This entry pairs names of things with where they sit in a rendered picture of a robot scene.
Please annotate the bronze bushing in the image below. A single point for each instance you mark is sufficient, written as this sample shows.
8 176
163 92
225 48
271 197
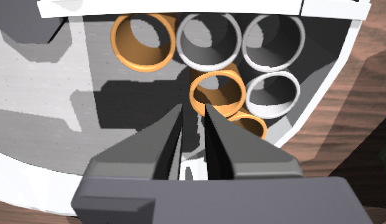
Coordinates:
137 56
227 100
255 125

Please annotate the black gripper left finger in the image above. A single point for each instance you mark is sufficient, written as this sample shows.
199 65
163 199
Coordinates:
154 151

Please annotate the grey round turntable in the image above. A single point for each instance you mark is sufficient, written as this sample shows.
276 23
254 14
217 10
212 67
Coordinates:
65 96

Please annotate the grey steel bushing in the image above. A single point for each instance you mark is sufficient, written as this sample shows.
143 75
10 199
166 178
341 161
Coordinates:
282 51
274 100
208 59

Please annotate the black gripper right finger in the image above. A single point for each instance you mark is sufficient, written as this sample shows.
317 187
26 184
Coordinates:
234 153

